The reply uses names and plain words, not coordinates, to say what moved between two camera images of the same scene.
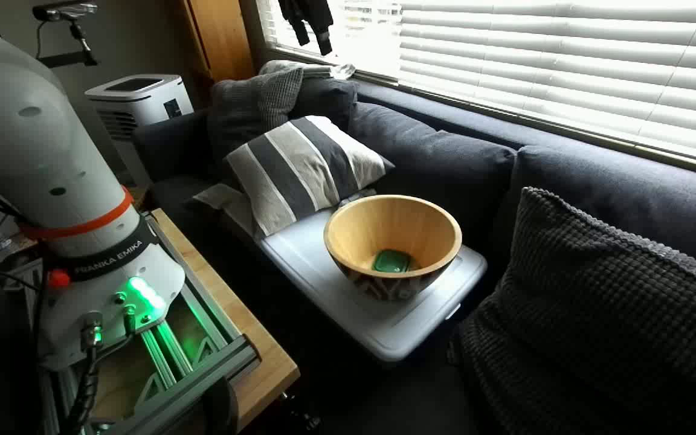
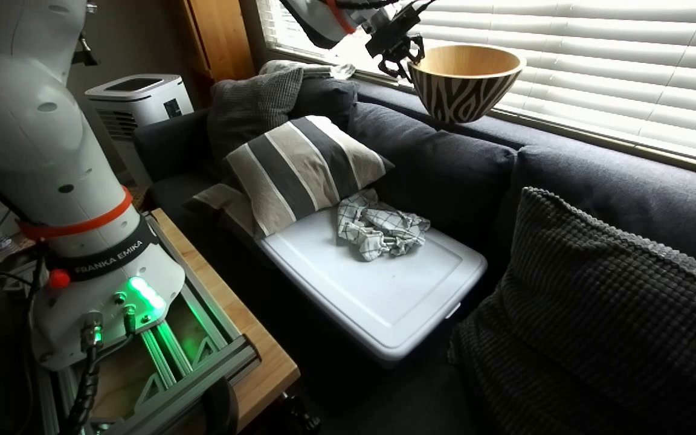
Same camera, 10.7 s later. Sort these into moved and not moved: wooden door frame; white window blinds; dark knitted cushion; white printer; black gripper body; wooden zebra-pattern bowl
Moved: black gripper body; wooden zebra-pattern bowl
Not moved: wooden door frame; dark knitted cushion; white window blinds; white printer
